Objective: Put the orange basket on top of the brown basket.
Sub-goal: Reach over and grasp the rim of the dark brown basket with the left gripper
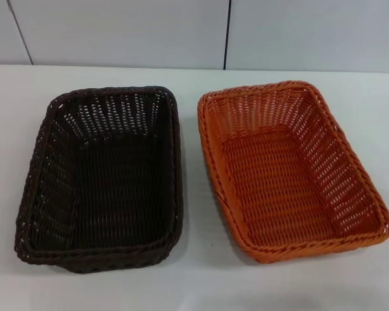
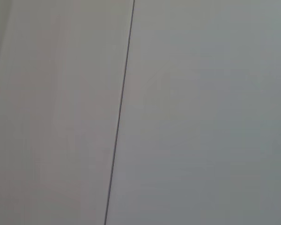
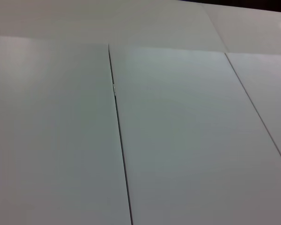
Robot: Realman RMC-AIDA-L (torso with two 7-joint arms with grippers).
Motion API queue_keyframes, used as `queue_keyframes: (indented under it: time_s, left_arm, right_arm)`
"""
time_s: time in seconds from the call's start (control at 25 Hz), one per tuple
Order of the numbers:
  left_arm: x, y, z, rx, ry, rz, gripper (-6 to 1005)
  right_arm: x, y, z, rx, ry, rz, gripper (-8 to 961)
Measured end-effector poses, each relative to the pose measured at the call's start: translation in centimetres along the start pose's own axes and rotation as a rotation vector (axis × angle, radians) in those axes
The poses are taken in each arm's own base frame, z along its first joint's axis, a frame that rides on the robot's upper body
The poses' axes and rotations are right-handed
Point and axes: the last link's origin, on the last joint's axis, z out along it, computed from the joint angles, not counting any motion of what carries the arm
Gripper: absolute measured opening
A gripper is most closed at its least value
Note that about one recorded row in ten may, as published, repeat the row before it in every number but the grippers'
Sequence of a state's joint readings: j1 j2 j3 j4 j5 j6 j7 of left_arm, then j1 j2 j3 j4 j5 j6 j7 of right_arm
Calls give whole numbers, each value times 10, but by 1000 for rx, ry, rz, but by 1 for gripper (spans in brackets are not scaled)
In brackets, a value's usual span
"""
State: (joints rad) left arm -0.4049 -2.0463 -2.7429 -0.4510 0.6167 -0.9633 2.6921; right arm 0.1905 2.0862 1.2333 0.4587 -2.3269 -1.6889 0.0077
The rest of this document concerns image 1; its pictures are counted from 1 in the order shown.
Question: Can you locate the dark brown wicker basket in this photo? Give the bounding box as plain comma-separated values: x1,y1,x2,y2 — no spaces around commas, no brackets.
14,85,183,248

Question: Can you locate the orange wicker basket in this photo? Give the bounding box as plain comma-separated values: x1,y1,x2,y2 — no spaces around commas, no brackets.
196,80,389,266

